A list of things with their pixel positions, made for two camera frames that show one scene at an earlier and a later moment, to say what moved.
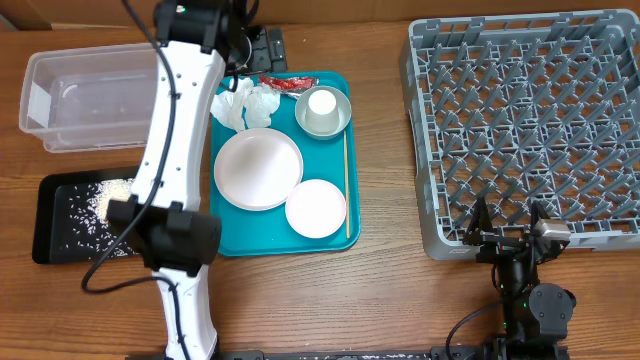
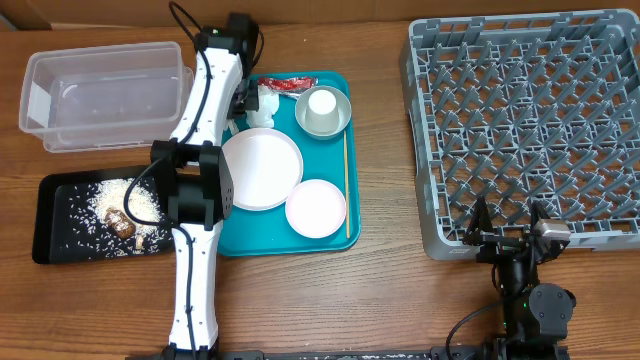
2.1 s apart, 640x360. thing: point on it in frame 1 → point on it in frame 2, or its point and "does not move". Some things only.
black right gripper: x=498 y=244 does not move
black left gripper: x=264 y=59 → x=251 y=102
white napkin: x=263 y=102 does not move
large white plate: x=255 y=168 does not move
